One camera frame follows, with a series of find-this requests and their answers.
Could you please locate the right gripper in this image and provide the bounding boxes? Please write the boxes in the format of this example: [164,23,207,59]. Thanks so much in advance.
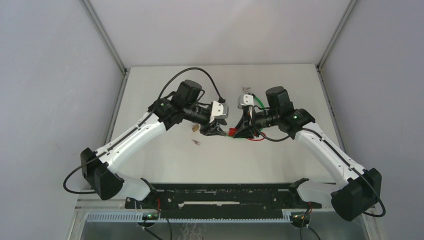
[233,107,280,140]

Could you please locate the red cable lock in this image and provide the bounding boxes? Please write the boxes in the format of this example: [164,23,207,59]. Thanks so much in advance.
[227,128,265,142]

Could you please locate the brass padlock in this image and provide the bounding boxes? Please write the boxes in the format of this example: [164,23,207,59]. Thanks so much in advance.
[191,123,200,133]

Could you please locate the brass padlock keys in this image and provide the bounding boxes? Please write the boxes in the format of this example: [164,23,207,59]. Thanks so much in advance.
[191,139,201,146]

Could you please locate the green cable lock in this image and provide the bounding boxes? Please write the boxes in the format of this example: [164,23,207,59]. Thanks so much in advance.
[236,94,265,125]

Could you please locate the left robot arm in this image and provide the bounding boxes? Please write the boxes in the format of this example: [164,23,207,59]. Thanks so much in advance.
[80,80,229,209]

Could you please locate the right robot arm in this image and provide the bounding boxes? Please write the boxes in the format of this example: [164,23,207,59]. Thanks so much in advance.
[232,86,387,222]

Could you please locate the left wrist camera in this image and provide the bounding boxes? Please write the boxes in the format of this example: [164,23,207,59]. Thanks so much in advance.
[210,100,229,122]

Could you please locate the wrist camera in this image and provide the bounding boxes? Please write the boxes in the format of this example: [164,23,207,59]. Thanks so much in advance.
[210,100,229,122]
[237,94,255,117]

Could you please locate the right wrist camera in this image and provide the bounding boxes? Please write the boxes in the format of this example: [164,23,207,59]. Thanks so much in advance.
[237,94,255,117]

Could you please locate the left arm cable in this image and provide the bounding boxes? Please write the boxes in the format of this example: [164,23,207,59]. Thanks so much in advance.
[62,67,227,195]

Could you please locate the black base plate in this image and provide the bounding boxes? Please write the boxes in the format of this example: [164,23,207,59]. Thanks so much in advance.
[124,183,322,221]

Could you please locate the white cable duct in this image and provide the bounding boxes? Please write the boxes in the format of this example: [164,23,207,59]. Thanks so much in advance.
[84,211,292,223]

